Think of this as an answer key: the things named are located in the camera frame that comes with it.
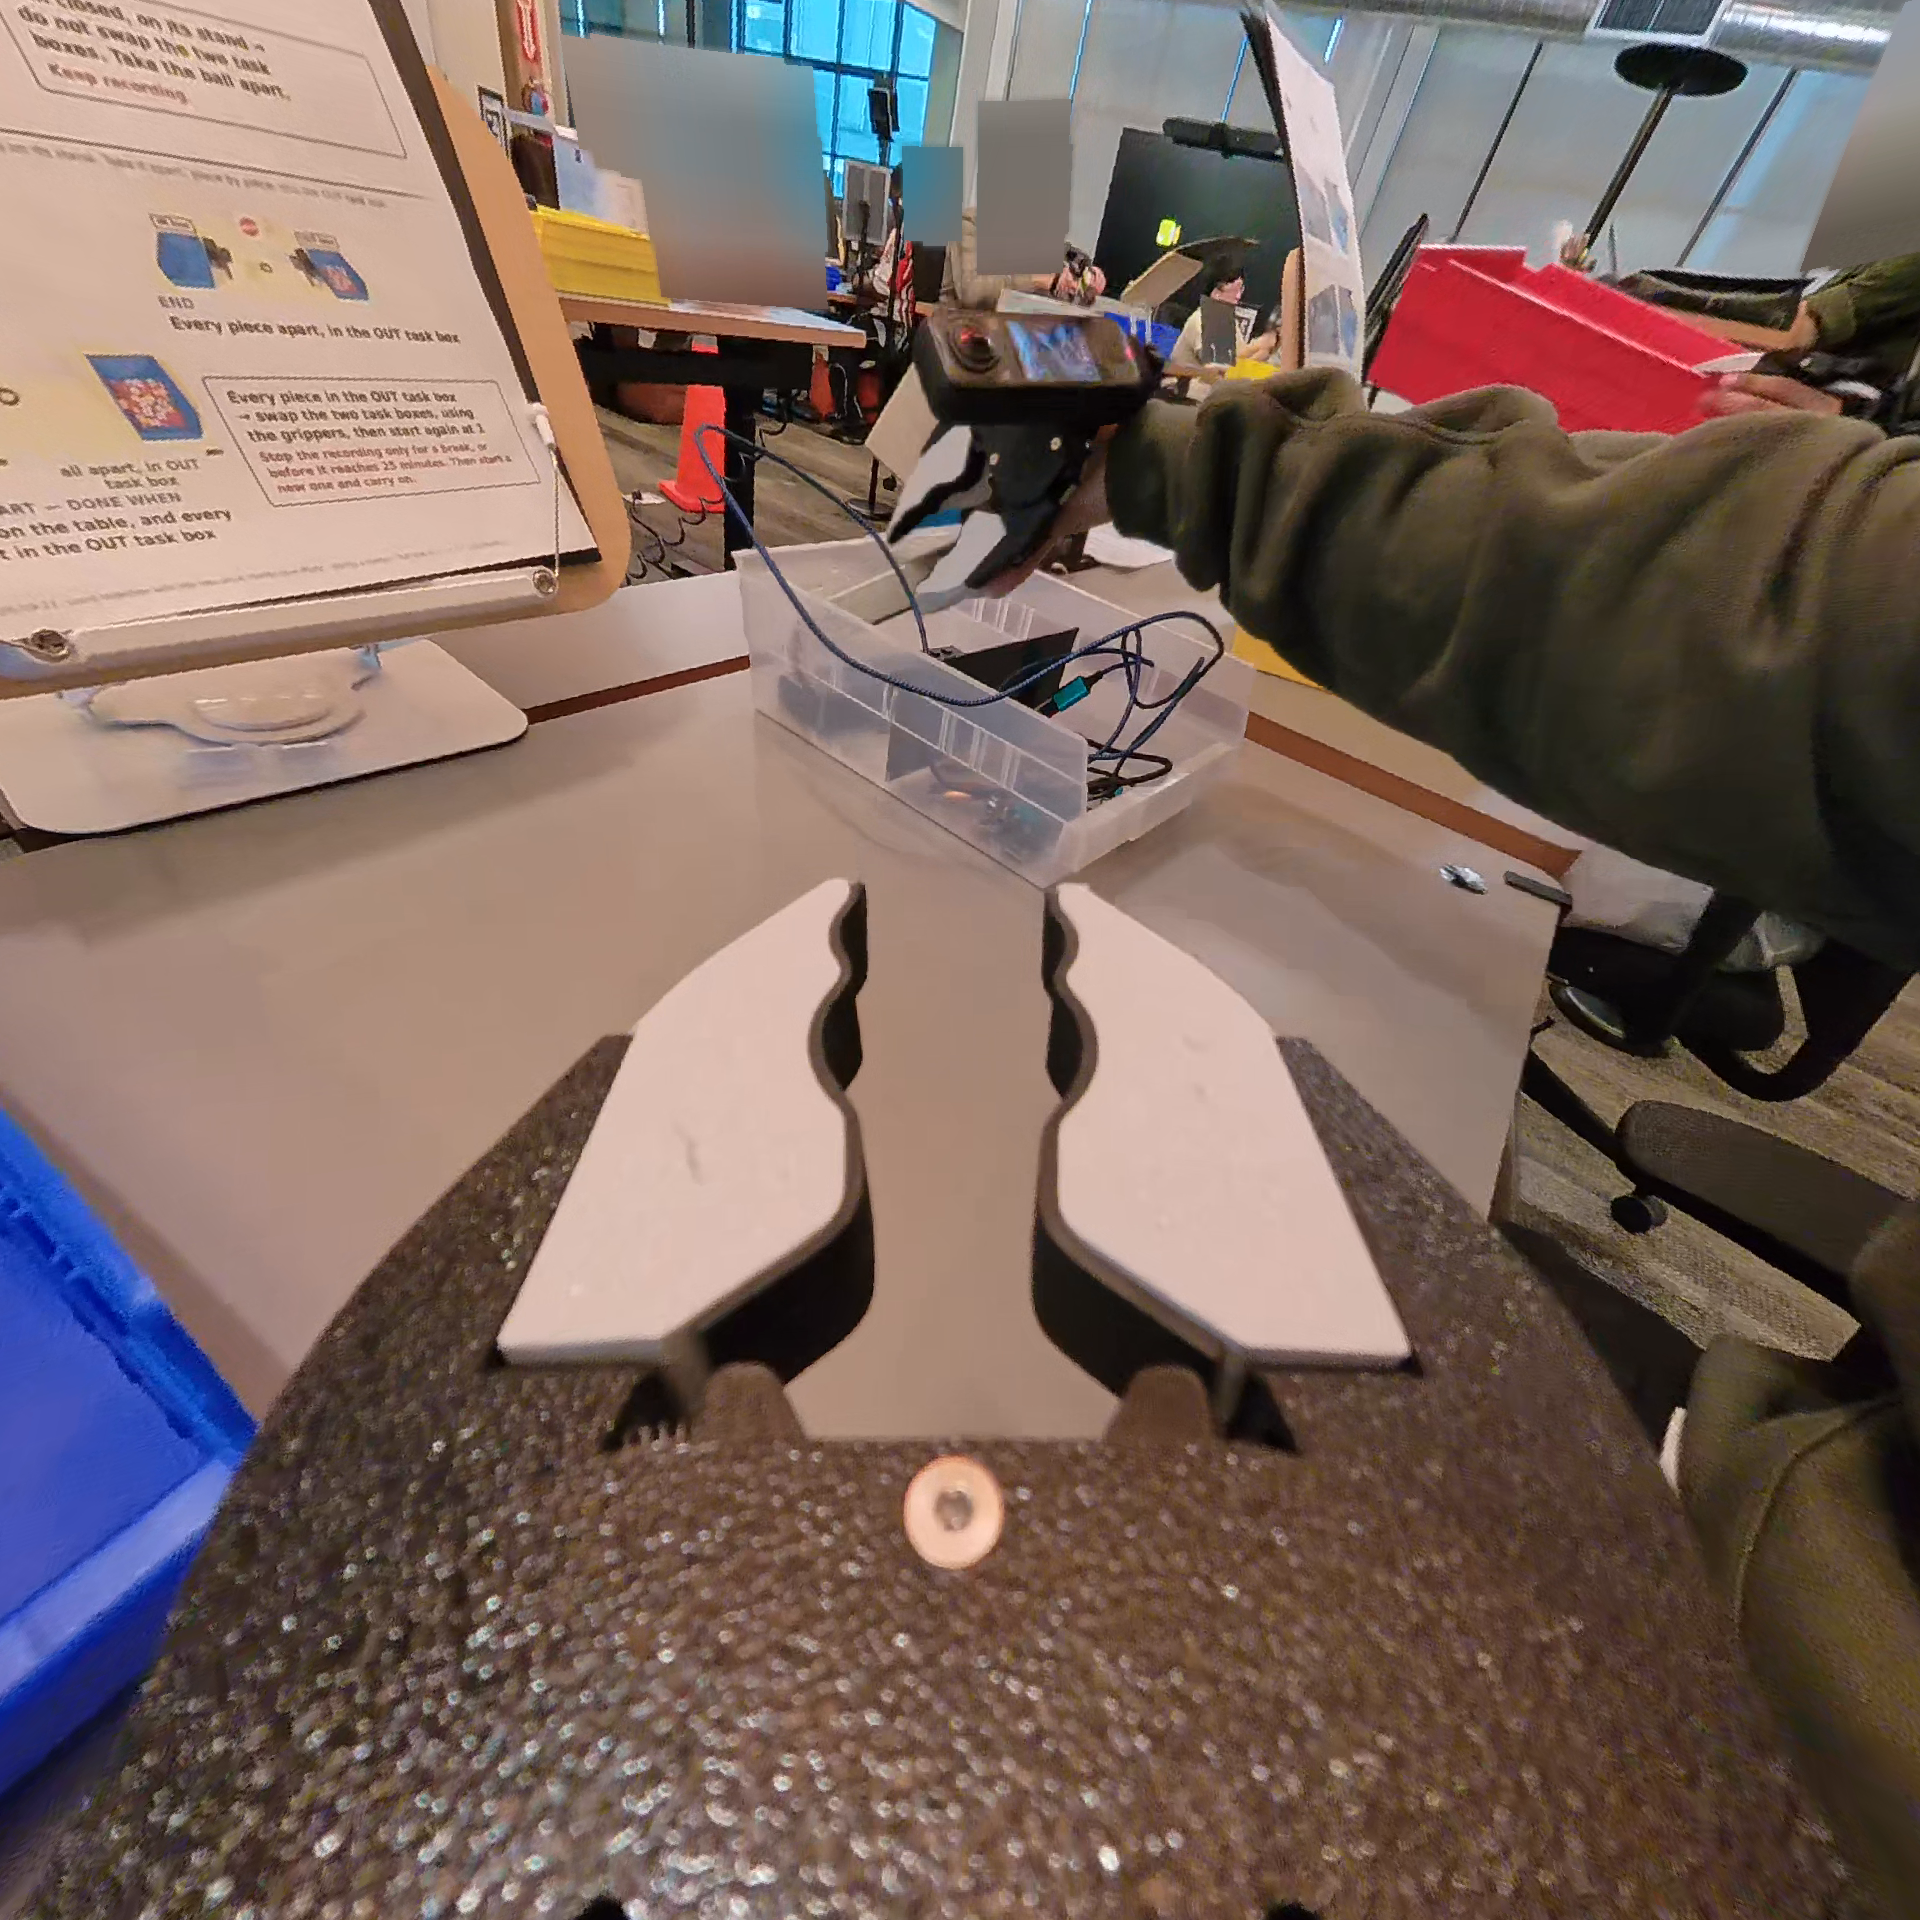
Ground clear plastic box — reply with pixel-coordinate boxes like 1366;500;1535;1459
736;540;1255;888

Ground person's right hand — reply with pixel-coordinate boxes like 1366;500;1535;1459
1026;428;1125;596

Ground wooden table black legs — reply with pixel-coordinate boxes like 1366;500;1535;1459
562;294;868;571

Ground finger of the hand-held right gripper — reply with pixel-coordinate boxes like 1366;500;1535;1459
919;504;1039;608
885;422;992;548

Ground black office chair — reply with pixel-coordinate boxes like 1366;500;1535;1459
1544;900;1920;1278

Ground stack of yellow bins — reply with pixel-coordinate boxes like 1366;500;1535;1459
532;208;664;310

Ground black wedge-shaped device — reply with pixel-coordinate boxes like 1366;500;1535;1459
920;627;1086;711

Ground person's green jacket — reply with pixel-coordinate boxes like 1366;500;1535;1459
1670;1217;1920;1920

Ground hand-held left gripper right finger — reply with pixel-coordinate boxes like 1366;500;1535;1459
1031;883;1420;1420

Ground black floor lamp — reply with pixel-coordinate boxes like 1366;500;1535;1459
1582;42;1748;256

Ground black monitor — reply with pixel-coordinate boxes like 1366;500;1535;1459
1095;128;1298;296

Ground white tilted panel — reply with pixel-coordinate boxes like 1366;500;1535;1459
865;376;934;484

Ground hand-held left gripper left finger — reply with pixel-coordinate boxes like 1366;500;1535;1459
495;881;877;1398

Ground another person's forearm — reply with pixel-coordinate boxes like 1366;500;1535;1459
1791;251;1920;436

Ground blue plastic bin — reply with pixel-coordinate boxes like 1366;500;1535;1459
0;1112;256;1801

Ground white board stand base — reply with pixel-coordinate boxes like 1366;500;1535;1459
0;639;530;836

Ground red plastic bin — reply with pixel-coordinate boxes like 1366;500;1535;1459
1368;241;1757;436

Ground instruction sheet board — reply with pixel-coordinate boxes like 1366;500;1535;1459
0;0;629;699
1245;0;1368;408

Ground person's right forearm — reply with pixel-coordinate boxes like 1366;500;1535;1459
1105;368;1920;970

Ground grey desk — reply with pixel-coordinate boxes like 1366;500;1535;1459
0;569;1584;1420

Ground blue cable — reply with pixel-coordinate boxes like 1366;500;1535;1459
693;423;1229;799

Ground orange traffic cone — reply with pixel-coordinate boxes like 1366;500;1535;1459
660;387;736;515

